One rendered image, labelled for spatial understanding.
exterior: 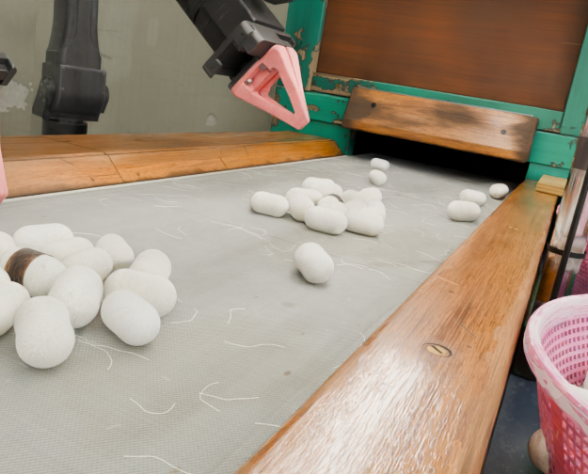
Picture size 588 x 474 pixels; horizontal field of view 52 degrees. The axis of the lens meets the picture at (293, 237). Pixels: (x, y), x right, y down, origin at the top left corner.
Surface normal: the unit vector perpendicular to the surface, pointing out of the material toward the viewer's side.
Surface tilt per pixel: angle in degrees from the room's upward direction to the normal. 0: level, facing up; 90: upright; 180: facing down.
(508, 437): 0
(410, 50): 90
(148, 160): 45
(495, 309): 1
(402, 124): 67
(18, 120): 90
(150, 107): 90
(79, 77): 87
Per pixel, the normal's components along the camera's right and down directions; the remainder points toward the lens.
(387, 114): -0.32, -0.22
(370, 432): 0.16, -0.95
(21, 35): 0.87, 0.26
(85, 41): 0.69, 0.25
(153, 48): -0.47, 0.15
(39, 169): 0.74, -0.50
